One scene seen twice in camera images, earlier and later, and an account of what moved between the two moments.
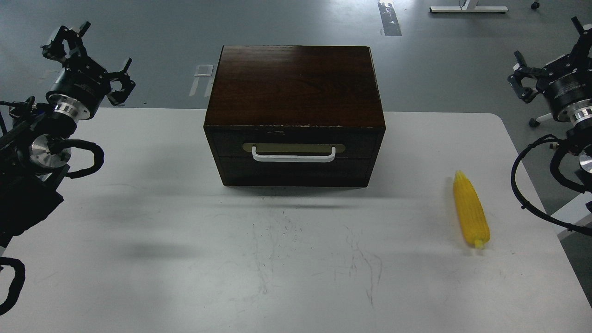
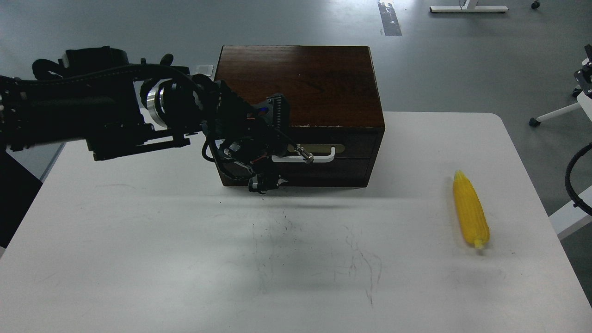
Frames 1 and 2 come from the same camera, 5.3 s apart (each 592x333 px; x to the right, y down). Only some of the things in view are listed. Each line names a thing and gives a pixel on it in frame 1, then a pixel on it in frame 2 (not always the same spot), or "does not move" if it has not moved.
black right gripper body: [567, 83] to [583, 76]
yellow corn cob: [472, 212] does not move
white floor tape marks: [205, 71] does not move
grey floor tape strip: [390, 21] does not move
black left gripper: [79, 89] to [255, 131]
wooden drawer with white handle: [295, 145] does not move
